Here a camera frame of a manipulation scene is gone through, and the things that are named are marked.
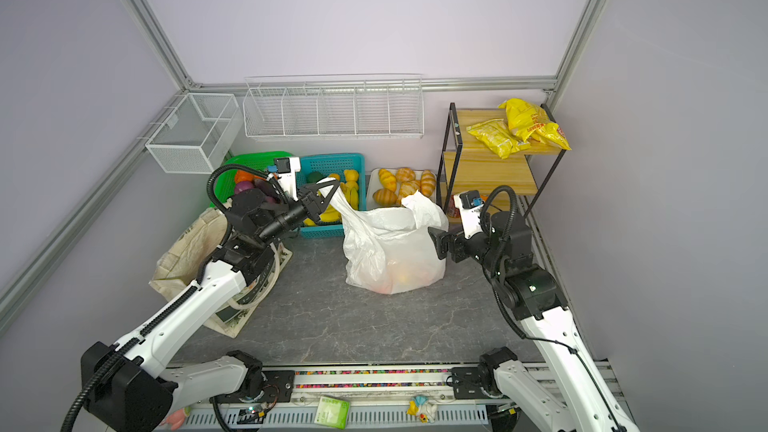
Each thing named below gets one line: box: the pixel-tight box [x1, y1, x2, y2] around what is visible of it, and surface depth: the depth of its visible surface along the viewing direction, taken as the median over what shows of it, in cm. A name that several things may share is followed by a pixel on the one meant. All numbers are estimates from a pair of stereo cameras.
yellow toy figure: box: [406, 396, 437, 424], surface depth 69 cm
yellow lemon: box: [344, 169, 359, 182], surface depth 118 cm
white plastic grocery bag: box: [318, 177, 449, 294], surface depth 81 cm
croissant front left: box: [372, 188, 398, 206], surface depth 111 cm
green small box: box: [314, 396, 351, 430], surface depth 70 cm
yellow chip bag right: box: [498, 98, 572, 150], surface depth 77 cm
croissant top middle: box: [396, 167, 415, 182], surface depth 118 cm
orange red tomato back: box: [236, 170, 255, 184], surface depth 114 cm
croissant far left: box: [378, 168, 397, 191], surface depth 118 cm
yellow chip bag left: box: [466, 118, 531, 159], surface depth 79 cm
